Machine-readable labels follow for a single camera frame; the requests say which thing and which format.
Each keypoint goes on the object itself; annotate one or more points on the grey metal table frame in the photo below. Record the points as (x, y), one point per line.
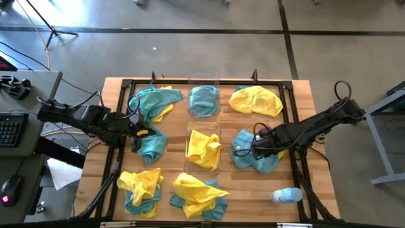
(379, 152)

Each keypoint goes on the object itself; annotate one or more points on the yellow microfiber towel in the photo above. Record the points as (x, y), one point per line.
(193, 193)
(151, 214)
(142, 183)
(256, 101)
(281, 154)
(202, 149)
(164, 112)

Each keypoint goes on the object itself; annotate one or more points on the white paper sheet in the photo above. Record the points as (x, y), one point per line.
(64, 171)

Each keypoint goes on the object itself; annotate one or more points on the black clamp tool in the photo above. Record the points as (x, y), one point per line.
(17, 88)

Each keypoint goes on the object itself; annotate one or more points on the silver metal bracket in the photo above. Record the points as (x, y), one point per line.
(117, 224)
(294, 225)

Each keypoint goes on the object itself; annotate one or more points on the grey desk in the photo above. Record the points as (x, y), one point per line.
(34, 85)

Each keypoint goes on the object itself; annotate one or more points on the black table clamp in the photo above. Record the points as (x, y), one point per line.
(153, 77)
(254, 76)

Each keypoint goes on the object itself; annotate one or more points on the black keyboard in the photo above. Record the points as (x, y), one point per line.
(12, 130)

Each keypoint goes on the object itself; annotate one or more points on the black computer mouse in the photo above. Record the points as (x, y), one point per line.
(11, 190)

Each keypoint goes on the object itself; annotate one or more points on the black desk crossbar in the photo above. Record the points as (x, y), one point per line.
(60, 152)

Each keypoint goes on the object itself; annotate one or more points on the black monitor with red glow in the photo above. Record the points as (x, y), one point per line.
(6, 65)

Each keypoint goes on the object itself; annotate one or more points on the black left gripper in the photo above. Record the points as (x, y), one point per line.
(134, 133)

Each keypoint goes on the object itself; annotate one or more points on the clear plastic basket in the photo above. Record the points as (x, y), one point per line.
(202, 126)
(191, 79)

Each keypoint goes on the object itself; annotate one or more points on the black tripod stand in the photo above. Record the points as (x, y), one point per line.
(52, 30)

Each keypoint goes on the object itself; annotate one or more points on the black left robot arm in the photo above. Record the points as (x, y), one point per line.
(95, 120)

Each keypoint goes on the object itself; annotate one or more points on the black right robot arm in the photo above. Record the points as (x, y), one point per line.
(316, 125)

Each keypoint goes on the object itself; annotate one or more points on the light blue spray bottle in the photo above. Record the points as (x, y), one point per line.
(286, 195)

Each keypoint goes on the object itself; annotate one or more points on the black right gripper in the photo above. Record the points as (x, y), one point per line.
(269, 142)

